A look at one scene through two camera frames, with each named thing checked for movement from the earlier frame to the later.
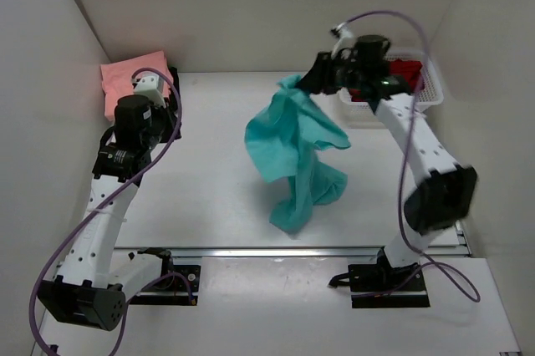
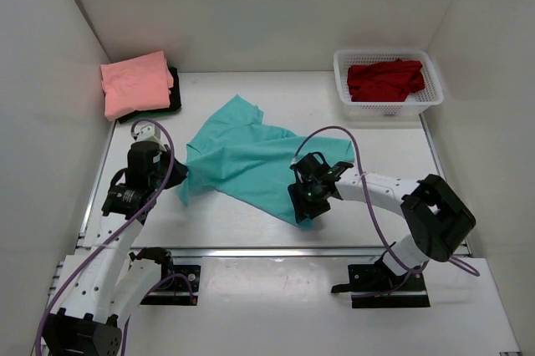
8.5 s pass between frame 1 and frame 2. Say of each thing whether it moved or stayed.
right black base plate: stayed
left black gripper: moved
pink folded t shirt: stayed
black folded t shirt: stayed
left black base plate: stayed
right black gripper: moved
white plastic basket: stayed
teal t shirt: moved
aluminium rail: stayed
